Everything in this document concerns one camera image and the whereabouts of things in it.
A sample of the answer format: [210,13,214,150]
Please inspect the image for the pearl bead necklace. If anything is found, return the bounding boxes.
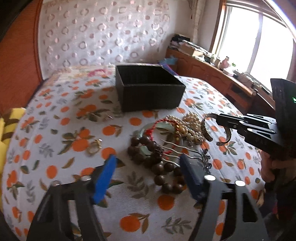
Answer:
[165,111,206,146]

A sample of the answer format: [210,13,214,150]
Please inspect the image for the black open storage box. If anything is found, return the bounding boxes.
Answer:
[115,64,186,113]

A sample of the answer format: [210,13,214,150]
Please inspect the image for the window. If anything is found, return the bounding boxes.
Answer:
[210,1,295,89]

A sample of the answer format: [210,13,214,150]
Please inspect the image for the red cord bracelet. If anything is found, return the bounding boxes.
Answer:
[145,118,179,155]

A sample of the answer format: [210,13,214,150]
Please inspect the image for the wooden wardrobe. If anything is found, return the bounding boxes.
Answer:
[1,1,43,114]

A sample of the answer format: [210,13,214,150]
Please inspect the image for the small gold ring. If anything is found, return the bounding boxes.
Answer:
[86,138,103,156]

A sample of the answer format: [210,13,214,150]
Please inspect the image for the silver engraved cuff bangle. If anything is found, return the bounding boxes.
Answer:
[200,112,232,147]

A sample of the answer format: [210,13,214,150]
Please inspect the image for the dark blue blanket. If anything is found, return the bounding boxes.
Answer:
[160,64,178,76]

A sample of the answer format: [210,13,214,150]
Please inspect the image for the dark wooden bead bracelet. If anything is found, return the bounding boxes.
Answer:
[127,135,187,194]

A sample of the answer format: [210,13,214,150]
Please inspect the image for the right hand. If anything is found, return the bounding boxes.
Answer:
[260,151,295,183]

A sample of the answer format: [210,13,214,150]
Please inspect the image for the cardboard box on cabinet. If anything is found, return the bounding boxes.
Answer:
[179,44,204,57]

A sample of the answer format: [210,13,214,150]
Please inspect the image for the yellow brown striped blanket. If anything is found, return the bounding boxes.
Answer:
[1,108,26,212]

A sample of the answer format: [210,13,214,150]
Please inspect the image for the floral quilt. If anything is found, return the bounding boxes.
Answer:
[44,64,115,86]

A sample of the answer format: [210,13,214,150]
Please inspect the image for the green jade bangle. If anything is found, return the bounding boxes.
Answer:
[138,122,176,156]

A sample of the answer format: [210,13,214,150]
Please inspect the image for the wooden side cabinet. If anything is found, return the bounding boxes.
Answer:
[166,48,275,118]

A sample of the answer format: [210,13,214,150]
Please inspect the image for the orange print white bedsheet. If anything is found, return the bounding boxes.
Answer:
[0,75,266,241]

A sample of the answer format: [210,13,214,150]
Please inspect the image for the pink ceramic figurine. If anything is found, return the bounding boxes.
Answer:
[219,56,230,70]

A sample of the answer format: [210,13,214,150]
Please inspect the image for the circle pattern sheer curtain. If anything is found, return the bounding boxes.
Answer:
[39,1,170,78]

